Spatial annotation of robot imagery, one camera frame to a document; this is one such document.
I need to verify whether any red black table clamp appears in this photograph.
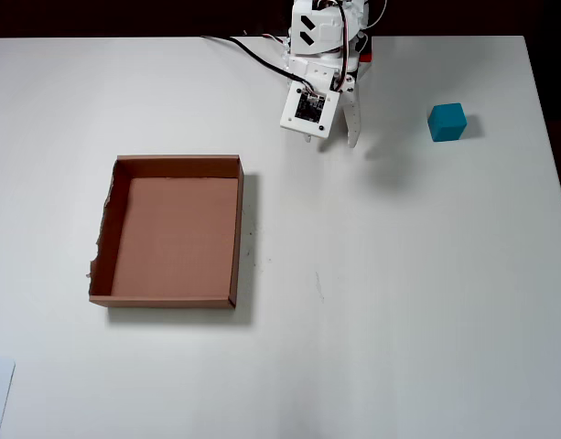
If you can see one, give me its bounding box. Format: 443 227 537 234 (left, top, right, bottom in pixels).
357 35 375 68

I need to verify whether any black camera cable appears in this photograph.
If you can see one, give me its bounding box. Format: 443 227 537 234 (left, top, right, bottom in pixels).
200 34 318 100

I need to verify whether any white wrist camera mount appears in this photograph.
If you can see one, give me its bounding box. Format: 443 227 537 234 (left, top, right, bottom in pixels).
279 80 341 139

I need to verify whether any red black servo wire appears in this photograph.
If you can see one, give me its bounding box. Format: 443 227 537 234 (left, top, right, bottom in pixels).
329 0 357 92

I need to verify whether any blue cube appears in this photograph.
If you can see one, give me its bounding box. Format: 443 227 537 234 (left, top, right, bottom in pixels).
426 102 469 144

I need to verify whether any white flat device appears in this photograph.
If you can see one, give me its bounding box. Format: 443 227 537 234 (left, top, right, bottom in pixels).
0 356 16 439

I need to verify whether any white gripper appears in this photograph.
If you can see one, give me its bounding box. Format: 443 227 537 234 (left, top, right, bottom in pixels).
286 53 363 150

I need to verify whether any brown cardboard box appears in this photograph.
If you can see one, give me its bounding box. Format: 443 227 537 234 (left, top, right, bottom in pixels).
86 154 244 311

